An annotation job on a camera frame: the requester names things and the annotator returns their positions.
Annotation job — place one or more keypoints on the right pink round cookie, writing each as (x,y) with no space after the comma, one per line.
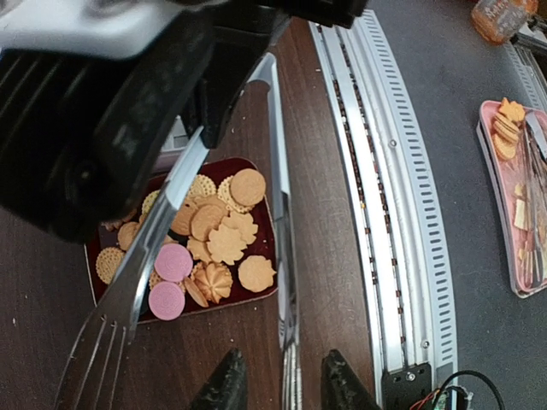
(174,262)

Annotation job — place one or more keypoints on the white handled metal tongs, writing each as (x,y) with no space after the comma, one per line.
(194,199)

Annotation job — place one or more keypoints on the pink round cookie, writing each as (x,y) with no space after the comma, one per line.
(167,301)
(174,262)

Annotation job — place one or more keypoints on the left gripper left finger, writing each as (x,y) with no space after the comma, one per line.
(227,386)

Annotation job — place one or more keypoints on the left pink round cookie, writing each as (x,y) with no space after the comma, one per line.
(167,301)

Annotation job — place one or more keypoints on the pink tray with crackers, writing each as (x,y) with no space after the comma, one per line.
(513,140)

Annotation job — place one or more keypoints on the leaf shaped tan cookie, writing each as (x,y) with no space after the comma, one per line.
(225,245)

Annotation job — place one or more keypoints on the swirl butter cookie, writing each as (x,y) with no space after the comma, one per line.
(214,280)

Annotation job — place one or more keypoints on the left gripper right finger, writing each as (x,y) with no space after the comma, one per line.
(341,389)

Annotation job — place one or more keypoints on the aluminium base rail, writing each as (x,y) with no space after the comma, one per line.
(405,263)

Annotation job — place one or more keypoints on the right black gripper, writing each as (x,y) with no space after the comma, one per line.
(90,91)

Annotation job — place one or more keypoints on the bottom left round cookie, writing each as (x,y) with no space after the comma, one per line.
(256,273)

